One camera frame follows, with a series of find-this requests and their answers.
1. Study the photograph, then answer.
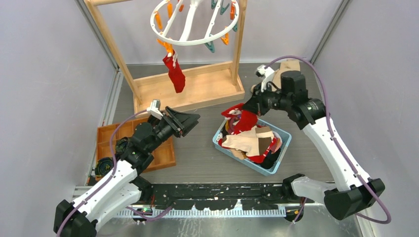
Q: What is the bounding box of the wooden hanger stand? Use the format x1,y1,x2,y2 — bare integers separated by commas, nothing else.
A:
85,0,247,113

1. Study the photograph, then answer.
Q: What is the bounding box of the beige cloth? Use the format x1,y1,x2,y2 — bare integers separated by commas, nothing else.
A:
256,59,300,88

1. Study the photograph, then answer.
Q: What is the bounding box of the teal clothes peg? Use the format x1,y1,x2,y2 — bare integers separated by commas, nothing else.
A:
204,41,215,53

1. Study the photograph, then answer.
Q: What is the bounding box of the beige sock in basket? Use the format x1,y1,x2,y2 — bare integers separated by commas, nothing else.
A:
221,126,275,157

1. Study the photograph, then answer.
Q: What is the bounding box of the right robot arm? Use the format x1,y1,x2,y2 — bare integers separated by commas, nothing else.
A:
244,68,385,220

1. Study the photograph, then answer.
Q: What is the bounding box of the orange clothes peg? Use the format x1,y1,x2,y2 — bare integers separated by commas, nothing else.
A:
220,33,229,45
157,39,174,57

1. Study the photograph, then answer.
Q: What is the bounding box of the white round clip hanger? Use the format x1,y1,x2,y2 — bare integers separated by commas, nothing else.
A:
149,0,241,46

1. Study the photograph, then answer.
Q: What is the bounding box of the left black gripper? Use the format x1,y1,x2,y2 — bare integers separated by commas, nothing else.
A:
147,107,200,153

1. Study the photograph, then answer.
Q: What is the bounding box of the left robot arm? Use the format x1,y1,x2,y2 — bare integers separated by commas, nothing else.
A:
53,106,200,237

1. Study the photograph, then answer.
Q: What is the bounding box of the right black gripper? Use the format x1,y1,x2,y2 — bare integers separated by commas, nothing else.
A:
242,81,291,117

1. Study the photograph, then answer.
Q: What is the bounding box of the wooden compartment tray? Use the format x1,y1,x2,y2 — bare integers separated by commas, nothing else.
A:
91,118,176,181

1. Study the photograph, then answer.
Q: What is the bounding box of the purple cable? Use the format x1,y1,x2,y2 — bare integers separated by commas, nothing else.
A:
55,109,150,237
264,55,392,225

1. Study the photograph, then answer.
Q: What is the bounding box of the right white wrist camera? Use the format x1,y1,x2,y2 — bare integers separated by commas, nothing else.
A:
255,65,275,92

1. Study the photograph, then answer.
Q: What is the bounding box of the blue plastic basket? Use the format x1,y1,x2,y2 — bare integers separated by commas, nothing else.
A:
212,119,292,176

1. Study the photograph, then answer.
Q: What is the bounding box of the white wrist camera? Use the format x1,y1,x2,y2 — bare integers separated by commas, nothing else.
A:
255,65,275,92
146,99,163,120

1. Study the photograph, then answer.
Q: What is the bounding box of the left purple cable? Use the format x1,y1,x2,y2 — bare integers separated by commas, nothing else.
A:
55,109,150,237

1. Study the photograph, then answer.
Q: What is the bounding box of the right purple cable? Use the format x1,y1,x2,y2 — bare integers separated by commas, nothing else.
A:
264,55,392,225

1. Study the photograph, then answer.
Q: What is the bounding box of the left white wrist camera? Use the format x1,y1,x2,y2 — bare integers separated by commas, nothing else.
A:
146,99,163,120

